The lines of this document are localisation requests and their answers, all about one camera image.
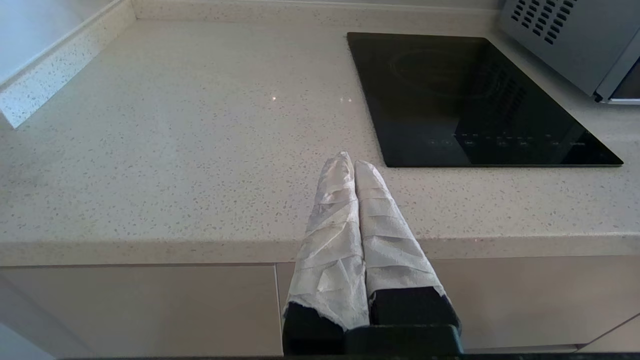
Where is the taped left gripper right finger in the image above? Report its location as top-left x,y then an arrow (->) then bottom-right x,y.
353,160 -> 462,328

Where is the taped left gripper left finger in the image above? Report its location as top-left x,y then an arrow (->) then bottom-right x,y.
281,151 -> 371,356

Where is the black glass microwave door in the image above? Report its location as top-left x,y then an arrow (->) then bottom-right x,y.
595,27 -> 640,105

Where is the silver Panasonic microwave oven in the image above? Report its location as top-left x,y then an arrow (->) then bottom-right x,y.
500,0 -> 640,105

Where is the beige cabinet door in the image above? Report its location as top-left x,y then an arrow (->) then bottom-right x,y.
0,265 -> 283,359
275,255 -> 640,352

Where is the black glass induction cooktop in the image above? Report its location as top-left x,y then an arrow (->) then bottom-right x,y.
347,32 -> 624,168

